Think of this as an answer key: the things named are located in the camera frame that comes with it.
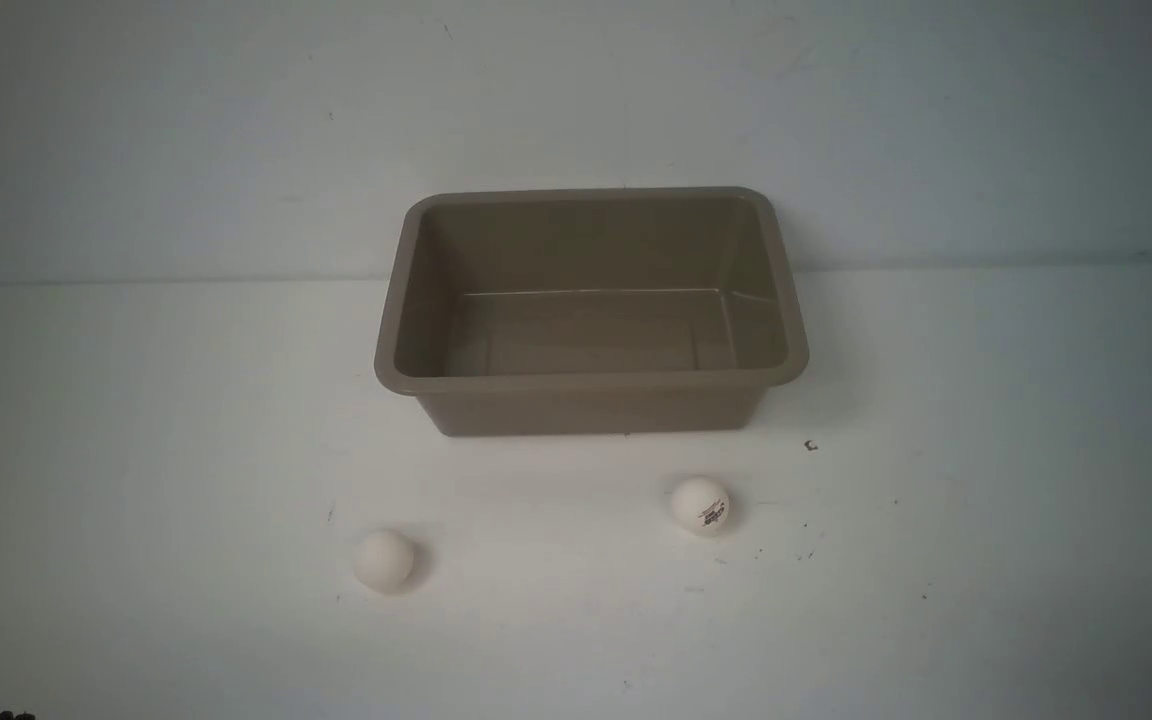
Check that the brown plastic bin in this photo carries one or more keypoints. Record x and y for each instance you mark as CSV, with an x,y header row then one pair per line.
x,y
564,312

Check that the white ball with logo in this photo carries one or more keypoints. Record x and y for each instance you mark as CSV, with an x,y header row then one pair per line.
x,y
700,505

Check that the plain white ping-pong ball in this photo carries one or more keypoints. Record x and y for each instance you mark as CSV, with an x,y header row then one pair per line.
x,y
383,561

